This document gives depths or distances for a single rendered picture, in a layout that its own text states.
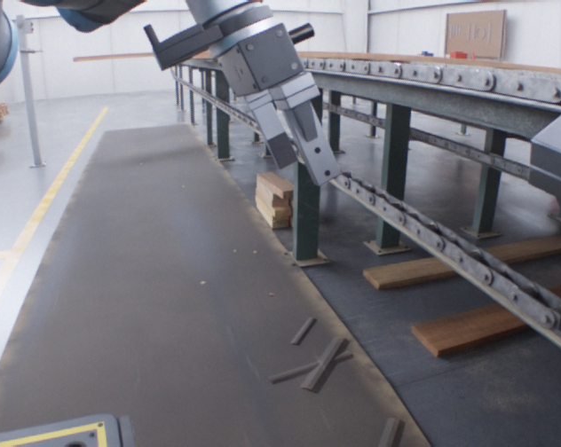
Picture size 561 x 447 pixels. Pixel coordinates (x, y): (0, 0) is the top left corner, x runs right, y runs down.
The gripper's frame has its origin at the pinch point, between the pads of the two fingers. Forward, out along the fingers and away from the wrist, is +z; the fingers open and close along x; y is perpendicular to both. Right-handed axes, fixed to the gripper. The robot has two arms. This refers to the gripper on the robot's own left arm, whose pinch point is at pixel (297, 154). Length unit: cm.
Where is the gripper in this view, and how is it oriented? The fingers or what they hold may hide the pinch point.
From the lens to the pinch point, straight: 48.5
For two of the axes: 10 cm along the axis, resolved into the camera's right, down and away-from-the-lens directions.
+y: 8.7, -4.8, 1.3
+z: 4.1, 8.5, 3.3
